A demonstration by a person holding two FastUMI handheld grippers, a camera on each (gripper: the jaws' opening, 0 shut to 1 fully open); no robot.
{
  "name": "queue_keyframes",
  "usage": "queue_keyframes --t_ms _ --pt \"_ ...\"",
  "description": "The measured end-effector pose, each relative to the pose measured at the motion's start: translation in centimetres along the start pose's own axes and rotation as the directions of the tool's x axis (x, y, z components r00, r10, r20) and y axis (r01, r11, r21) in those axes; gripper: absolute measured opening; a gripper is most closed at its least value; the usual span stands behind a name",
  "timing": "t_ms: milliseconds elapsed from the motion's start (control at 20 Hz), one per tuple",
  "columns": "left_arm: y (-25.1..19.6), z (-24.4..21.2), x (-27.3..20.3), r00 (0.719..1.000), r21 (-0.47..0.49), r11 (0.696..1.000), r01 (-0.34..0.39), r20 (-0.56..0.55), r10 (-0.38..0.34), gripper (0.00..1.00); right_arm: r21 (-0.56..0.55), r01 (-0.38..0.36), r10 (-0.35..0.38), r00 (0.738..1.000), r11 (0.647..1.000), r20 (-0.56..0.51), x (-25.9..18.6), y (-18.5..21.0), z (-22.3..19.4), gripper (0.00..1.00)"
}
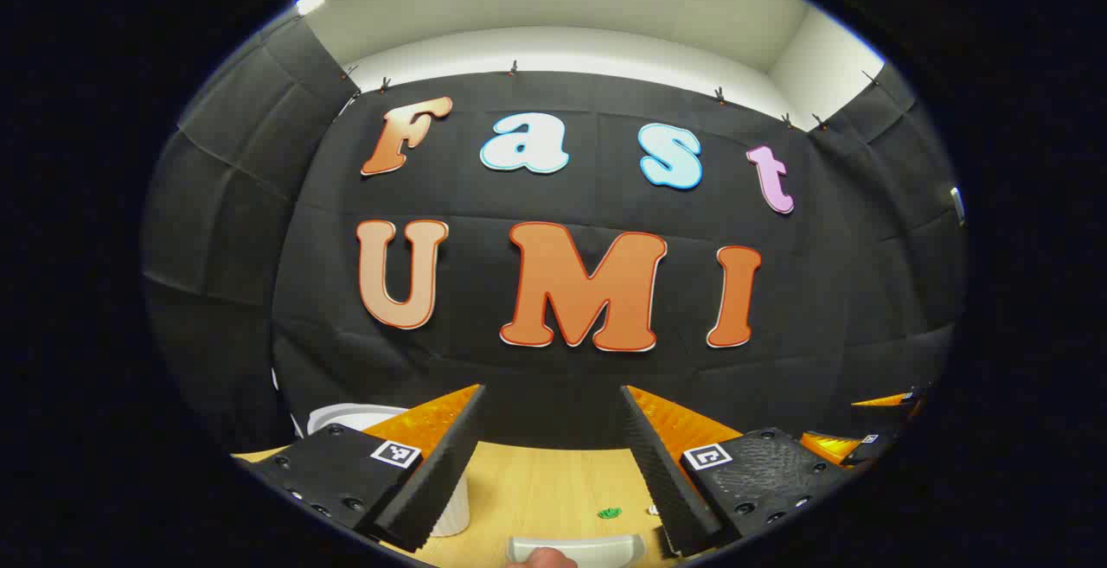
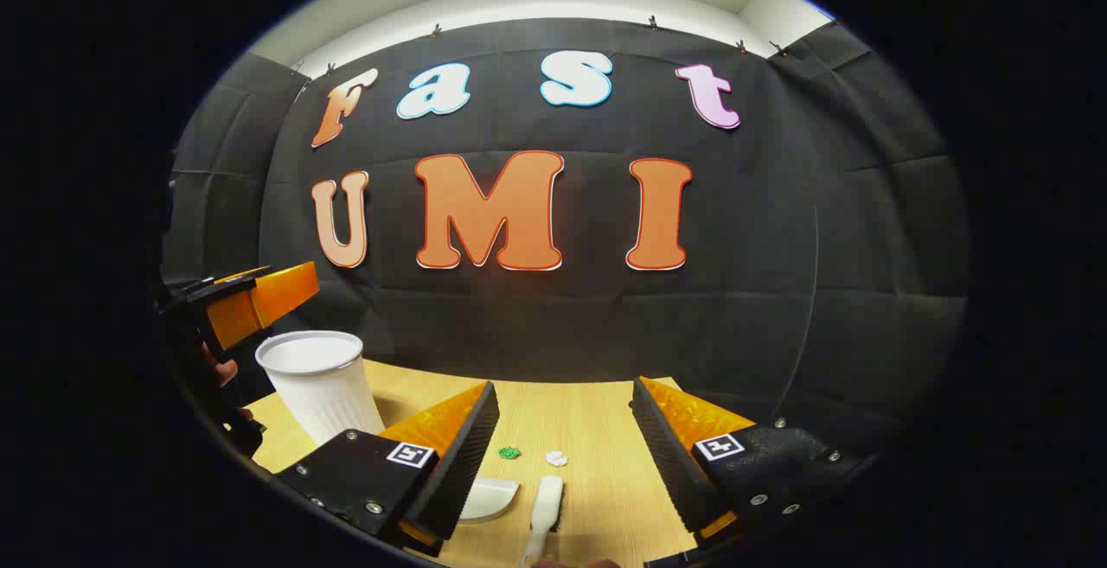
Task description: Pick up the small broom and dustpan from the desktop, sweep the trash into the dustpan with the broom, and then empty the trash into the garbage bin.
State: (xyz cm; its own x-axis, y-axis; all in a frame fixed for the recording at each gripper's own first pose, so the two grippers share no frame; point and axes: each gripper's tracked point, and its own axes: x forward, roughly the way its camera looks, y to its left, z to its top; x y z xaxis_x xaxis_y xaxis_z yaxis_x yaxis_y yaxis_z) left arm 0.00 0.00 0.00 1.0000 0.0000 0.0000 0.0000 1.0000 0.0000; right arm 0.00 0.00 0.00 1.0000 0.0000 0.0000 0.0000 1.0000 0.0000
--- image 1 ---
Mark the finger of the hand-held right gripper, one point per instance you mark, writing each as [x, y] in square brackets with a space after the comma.
[835, 447]
[891, 412]

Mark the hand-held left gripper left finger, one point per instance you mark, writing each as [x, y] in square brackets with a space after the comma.
[437, 473]

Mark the green paper ball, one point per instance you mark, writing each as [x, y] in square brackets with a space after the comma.
[610, 513]

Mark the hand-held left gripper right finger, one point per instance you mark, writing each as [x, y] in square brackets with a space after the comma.
[662, 473]

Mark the white ribbed garbage bin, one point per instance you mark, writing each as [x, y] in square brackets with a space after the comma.
[346, 417]

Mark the grey dustpan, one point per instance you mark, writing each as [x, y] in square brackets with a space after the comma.
[605, 548]

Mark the ceiling light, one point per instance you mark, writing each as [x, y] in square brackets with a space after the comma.
[309, 2]

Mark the white wall fixture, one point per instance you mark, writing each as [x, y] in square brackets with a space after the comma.
[957, 205]

